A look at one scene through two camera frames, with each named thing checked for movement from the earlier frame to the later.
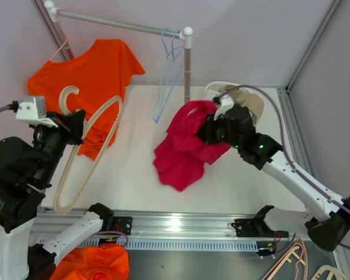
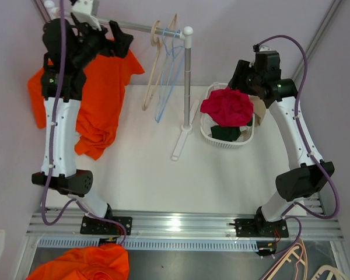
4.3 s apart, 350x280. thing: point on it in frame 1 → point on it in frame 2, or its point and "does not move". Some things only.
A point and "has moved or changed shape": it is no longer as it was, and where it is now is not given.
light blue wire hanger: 166,75 does not move
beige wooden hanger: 64,185 → 155,41
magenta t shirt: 181,157 has moved or changed shape
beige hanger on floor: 332,270 does not move
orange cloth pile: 106,261 does not move
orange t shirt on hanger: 93,79 does not move
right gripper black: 206,133 → 240,72
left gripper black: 74,121 → 122,40
